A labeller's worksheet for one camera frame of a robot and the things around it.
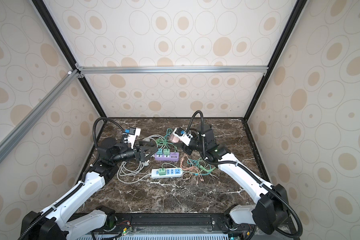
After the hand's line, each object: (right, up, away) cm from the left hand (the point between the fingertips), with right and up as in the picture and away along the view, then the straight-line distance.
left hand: (158, 149), depth 66 cm
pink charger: (+6, +4, +7) cm, 11 cm away
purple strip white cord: (-5, +3, +41) cm, 42 cm away
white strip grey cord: (-20, -20, +24) cm, 37 cm away
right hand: (+9, +5, +10) cm, 14 cm away
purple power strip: (+5, -8, +29) cm, 30 cm away
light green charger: (-1, -15, +19) cm, 24 cm away
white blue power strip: (+3, -16, +22) cm, 28 cm away
